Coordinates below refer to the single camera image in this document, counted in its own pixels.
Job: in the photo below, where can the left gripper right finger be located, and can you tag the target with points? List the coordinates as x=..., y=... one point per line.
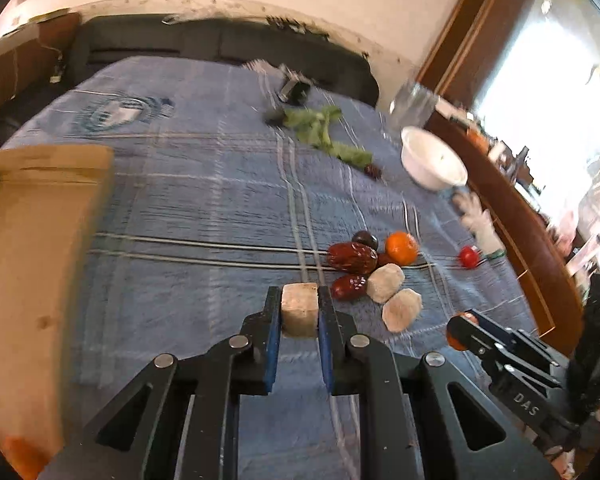
x=420, y=418

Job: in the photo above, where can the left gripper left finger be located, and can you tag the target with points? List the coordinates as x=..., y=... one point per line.
x=179, y=419

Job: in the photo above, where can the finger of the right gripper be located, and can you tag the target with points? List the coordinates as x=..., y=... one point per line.
x=524, y=347
x=504, y=369

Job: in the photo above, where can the orange tangerine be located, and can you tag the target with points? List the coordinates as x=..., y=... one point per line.
x=460, y=330
x=401, y=248

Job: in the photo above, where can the red cherry tomato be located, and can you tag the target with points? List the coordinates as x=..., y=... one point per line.
x=469, y=257

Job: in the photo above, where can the small red date piece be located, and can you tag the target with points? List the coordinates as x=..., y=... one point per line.
x=384, y=259

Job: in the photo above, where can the dark plum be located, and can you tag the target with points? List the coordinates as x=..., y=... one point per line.
x=365, y=238

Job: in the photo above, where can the white bowl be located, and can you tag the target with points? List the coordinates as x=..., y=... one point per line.
x=430, y=162

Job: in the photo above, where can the small dark date far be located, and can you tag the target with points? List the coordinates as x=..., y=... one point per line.
x=372, y=171

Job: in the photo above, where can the green cloth strip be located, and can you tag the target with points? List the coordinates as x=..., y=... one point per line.
x=311, y=127

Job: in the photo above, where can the cardboard tray box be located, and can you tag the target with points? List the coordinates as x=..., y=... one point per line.
x=51, y=199

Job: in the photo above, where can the blue plaid tablecloth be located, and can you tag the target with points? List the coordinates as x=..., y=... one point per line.
x=212, y=206

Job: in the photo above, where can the black small pouch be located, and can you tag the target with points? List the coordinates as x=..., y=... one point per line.
x=275, y=117

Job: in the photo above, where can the black small device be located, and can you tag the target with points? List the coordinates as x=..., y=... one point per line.
x=295, y=89

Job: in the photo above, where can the black sofa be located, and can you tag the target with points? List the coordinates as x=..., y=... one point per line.
x=278, y=41

